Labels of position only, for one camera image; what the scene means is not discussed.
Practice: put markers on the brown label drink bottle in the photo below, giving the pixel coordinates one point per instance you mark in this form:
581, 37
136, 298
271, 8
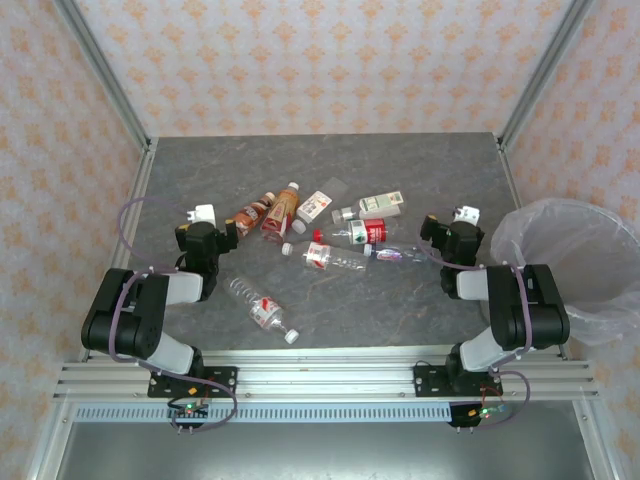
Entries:
252, 215

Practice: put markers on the clear bottle purple label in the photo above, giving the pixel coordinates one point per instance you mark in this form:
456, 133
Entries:
395, 254

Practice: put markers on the orange red label tea bottle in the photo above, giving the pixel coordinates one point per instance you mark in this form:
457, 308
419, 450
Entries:
280, 210

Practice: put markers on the clear bottle white green label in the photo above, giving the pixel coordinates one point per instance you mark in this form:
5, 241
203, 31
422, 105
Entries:
375, 205

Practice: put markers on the ribbed clear bottle red label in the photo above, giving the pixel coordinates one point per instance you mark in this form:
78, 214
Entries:
262, 310

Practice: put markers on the square bottle white barcode label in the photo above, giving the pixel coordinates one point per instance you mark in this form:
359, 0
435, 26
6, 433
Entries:
315, 205

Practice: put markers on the clear bottle red white label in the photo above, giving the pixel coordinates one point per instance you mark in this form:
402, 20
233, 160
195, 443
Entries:
320, 256

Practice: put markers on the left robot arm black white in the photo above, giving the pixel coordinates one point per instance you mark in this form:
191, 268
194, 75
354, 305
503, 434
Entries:
125, 320

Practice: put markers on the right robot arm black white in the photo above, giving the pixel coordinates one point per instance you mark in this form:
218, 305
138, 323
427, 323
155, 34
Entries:
525, 310

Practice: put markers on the round bin with clear liner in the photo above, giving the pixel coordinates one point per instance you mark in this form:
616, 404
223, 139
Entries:
600, 250

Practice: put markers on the red label bottle red cap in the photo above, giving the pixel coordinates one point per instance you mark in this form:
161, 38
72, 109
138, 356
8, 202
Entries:
370, 231

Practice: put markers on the right circuit board with leds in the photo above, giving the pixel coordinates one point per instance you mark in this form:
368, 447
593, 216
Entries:
487, 411

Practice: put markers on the circuit board with leds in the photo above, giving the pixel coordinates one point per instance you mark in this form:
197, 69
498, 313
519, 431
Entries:
487, 411
190, 410

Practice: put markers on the left circuit board with leds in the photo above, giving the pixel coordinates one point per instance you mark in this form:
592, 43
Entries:
190, 410

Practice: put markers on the grey metal shelf sheet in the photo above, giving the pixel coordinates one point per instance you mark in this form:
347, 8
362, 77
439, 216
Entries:
325, 450

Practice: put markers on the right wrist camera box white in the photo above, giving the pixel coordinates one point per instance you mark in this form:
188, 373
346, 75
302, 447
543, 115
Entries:
467, 214

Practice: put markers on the aluminium table side rail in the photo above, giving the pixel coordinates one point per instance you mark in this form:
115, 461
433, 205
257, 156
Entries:
142, 175
507, 170

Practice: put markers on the left black mount plate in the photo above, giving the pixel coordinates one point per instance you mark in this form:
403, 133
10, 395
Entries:
225, 380

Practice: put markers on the black mount plate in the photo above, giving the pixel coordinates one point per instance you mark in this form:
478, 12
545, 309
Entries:
225, 380
427, 382

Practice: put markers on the right black mount plate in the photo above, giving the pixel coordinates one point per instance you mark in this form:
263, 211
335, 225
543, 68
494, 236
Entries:
427, 382

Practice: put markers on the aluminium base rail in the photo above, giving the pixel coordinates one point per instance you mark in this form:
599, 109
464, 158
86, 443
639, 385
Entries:
325, 377

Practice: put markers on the aluminium frame post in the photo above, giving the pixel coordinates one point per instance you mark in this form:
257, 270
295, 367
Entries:
107, 75
542, 75

